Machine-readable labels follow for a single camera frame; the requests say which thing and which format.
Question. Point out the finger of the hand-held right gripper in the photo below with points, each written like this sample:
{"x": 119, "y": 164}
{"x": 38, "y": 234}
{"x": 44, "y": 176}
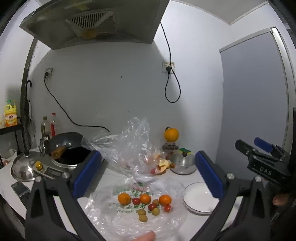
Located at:
{"x": 263, "y": 143}
{"x": 245, "y": 148}

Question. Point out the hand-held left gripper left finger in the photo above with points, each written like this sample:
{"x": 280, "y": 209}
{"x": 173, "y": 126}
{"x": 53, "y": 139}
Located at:
{"x": 86, "y": 173}

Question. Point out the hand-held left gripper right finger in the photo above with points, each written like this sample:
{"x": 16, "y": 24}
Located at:
{"x": 209, "y": 176}

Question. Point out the white plate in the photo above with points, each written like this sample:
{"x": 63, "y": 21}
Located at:
{"x": 198, "y": 197}

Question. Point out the mandarin orange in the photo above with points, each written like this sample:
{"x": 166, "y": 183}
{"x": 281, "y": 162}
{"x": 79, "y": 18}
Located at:
{"x": 165, "y": 200}
{"x": 124, "y": 198}
{"x": 145, "y": 198}

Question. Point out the green printed plastic bag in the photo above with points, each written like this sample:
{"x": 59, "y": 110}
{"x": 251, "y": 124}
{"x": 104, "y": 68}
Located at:
{"x": 108, "y": 215}

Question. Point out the person's right hand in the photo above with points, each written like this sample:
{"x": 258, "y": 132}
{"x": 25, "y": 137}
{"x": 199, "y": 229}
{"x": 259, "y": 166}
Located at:
{"x": 281, "y": 199}

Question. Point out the person's left hand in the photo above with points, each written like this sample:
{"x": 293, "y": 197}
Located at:
{"x": 148, "y": 236}

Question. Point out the steel pot with lid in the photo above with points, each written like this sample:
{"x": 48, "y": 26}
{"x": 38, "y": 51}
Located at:
{"x": 182, "y": 163}

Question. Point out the green yellow sponge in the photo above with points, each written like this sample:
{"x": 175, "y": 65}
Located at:
{"x": 186, "y": 150}

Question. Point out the steel induction cooker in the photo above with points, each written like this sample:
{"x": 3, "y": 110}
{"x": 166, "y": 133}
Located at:
{"x": 49, "y": 171}

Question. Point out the orange peel pile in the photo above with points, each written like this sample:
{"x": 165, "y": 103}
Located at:
{"x": 163, "y": 165}

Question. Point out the clear box of dark grapes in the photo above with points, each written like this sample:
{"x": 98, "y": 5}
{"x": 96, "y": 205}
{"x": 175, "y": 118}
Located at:
{"x": 170, "y": 146}

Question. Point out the grey refrigerator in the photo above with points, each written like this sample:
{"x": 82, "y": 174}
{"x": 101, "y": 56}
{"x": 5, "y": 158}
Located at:
{"x": 252, "y": 92}

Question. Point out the small steel container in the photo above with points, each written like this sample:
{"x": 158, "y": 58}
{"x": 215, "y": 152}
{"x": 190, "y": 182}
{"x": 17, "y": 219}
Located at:
{"x": 43, "y": 144}

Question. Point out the clear crumpled plastic bag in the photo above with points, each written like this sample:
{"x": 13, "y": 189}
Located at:
{"x": 129, "y": 143}

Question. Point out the large orange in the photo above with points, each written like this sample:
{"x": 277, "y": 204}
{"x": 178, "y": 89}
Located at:
{"x": 171, "y": 134}

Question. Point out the red capped bottle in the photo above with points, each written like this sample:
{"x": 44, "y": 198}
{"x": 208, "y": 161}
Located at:
{"x": 53, "y": 126}

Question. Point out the domed steel lid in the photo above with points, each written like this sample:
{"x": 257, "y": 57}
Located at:
{"x": 23, "y": 169}

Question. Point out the black smartphone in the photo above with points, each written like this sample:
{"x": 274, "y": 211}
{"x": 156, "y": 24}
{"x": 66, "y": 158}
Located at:
{"x": 20, "y": 188}

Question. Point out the white plastic bag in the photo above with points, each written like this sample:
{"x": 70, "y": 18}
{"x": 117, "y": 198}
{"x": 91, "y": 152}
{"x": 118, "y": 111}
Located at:
{"x": 9, "y": 155}

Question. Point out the black metal rack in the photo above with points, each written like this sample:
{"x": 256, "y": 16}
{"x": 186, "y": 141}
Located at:
{"x": 13, "y": 128}

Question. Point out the yellow cooking oil bottle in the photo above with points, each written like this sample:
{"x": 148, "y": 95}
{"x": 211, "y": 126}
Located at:
{"x": 11, "y": 118}

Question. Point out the steel range hood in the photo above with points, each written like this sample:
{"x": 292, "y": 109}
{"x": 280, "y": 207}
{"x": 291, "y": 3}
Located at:
{"x": 129, "y": 23}

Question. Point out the grey wall pipe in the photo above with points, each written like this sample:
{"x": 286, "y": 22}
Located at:
{"x": 24, "y": 92}

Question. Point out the white wall socket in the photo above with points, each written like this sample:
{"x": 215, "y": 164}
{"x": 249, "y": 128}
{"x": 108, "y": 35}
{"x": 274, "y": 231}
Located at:
{"x": 164, "y": 64}
{"x": 49, "y": 70}

